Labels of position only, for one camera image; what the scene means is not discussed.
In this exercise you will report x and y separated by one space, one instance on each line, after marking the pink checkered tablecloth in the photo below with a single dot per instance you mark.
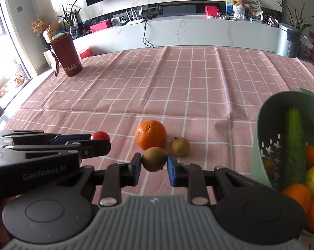
172 83

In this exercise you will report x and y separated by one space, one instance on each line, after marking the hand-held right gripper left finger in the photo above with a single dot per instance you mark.
135 170

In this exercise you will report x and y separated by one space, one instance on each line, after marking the white router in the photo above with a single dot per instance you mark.
134 20

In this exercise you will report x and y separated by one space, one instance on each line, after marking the dark red tumbler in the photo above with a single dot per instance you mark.
68 57

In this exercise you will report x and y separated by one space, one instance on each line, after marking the white plastic bag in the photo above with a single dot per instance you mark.
306 47

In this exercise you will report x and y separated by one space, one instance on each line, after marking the brown teddy bear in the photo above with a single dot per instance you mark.
240 0

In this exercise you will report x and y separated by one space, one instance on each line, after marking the blue tissue box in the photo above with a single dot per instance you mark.
255 18

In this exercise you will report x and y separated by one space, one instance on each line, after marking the green plastic colander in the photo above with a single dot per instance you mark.
266 125

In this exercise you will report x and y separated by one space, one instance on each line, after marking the round paper fan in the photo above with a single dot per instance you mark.
254 5

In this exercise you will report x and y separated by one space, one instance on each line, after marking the grey metal trash can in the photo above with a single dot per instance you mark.
287 40

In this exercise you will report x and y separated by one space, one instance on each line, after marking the white marble television cabinet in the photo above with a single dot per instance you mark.
198 31

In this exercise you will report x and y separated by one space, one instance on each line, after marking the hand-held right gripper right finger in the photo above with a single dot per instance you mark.
172 171

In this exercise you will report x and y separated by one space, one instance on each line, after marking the blue picture card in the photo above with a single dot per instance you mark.
229 5

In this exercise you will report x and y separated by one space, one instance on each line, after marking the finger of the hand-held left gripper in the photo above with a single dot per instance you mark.
94 148
68 138

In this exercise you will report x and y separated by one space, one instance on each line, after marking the red square box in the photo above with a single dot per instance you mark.
211 11

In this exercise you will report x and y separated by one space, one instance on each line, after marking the green orchid plant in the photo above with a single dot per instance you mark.
71 18

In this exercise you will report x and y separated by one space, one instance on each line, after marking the black and white figurine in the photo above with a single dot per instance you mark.
272 21

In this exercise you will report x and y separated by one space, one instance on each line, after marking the wall switch plate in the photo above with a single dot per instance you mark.
20 8

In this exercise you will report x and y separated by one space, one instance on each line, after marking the long pink-red box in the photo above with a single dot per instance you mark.
100 26

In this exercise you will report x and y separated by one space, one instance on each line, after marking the white knitted vase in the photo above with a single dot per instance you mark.
239 12

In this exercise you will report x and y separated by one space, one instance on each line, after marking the small red tomato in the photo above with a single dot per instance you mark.
101 136

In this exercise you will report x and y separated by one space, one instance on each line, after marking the green cucumber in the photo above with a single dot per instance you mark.
293 145

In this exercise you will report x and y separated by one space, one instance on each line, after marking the red gift boxes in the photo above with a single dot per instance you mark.
84 52

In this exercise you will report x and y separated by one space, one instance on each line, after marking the small brown fruit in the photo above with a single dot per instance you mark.
154 159
269 167
180 147

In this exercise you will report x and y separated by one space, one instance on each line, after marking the tall leafy potted plant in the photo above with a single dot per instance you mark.
297 15

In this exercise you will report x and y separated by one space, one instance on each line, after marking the dried yellow flowers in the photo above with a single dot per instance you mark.
38 24

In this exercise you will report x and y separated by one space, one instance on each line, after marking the small white clock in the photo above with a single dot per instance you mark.
116 21

